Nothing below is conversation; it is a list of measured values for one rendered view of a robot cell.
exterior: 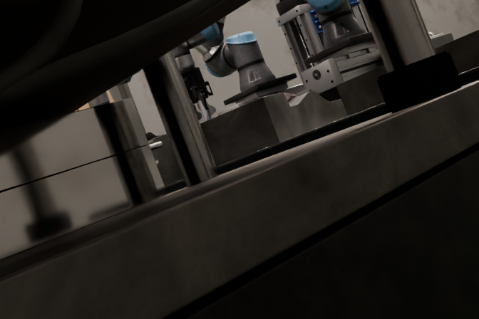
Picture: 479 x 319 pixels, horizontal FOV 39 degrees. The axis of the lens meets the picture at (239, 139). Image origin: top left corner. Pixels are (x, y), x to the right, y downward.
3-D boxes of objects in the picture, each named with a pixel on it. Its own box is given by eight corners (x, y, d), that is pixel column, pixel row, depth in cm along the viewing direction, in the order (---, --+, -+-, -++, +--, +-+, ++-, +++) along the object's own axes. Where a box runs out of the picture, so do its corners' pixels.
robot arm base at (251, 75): (261, 88, 283) (252, 66, 284) (284, 77, 272) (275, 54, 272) (234, 96, 274) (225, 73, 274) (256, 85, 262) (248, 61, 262)
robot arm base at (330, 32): (344, 47, 245) (334, 21, 245) (375, 31, 234) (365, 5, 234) (317, 55, 236) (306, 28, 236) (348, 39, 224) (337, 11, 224)
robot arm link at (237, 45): (248, 62, 265) (236, 29, 265) (229, 72, 275) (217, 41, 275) (270, 56, 272) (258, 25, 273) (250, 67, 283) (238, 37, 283)
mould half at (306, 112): (274, 144, 209) (261, 111, 209) (350, 115, 196) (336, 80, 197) (189, 176, 165) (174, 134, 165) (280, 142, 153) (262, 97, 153)
